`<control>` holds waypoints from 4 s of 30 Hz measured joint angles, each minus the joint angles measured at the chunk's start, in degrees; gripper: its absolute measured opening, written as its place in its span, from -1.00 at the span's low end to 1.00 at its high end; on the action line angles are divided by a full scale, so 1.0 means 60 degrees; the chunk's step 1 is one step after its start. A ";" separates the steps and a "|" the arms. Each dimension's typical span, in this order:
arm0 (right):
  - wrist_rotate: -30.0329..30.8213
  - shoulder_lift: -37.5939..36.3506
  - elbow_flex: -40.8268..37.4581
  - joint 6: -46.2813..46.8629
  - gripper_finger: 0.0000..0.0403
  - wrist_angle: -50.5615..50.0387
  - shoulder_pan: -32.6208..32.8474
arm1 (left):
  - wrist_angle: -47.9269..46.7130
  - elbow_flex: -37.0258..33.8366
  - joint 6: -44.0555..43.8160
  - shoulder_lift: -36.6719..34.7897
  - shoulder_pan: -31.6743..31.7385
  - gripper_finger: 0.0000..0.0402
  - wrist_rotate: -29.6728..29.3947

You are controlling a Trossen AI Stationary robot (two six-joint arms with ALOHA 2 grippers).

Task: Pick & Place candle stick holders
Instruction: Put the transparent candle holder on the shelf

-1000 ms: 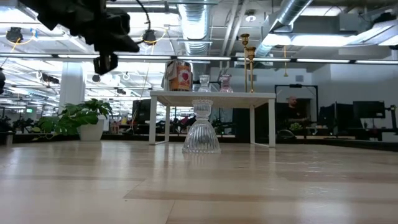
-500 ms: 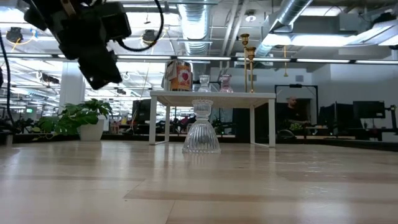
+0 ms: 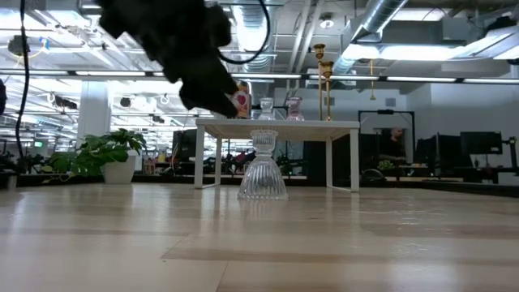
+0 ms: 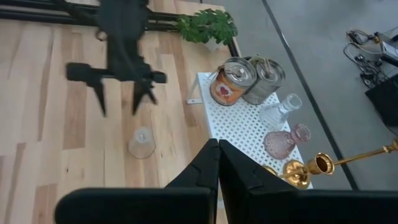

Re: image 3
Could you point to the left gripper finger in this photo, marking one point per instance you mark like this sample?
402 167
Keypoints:
207 99
223 81

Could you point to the scented candle tin orange label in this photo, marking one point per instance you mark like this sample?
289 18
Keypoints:
244 101

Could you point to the clear ribbed glass candle holder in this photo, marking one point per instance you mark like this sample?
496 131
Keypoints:
266 111
262 178

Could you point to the pink ribbed glass candle holder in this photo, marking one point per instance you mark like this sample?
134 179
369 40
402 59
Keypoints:
294 111

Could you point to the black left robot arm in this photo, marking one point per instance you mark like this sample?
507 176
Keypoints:
2 97

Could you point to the dark computer monitor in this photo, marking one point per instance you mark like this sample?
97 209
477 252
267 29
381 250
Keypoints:
184 144

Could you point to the long ceiling light strip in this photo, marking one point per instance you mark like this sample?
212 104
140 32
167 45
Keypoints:
109 73

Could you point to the white metal shelf riser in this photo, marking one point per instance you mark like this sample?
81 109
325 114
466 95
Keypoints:
292 126

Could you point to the white building column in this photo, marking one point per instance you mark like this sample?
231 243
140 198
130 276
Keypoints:
94 109

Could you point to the white plant pot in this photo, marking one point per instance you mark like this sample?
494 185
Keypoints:
119 170

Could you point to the green leafy potted plant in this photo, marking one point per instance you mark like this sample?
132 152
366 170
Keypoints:
101 152

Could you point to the white round smoke detector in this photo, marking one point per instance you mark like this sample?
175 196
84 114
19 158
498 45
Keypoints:
327 21

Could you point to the gold hanging pendant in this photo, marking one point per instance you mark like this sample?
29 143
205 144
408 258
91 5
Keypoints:
372 81

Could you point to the person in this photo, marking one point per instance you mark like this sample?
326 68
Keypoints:
394 146

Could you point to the small green desk plant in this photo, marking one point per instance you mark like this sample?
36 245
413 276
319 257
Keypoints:
386 165

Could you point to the rectangular ceiling light panel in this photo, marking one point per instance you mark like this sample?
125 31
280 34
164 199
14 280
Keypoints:
405 52

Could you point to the grey bin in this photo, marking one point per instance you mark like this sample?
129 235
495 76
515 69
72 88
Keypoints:
8 179

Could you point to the black computer monitor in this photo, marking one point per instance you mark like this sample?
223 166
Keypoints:
482 142
438 150

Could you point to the silver ribbed ventilation duct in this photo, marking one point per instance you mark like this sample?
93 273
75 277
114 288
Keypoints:
377 16
251 44

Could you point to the black metal station frame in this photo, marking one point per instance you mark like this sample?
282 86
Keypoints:
387 112

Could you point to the grey wall vent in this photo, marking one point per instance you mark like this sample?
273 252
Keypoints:
390 101

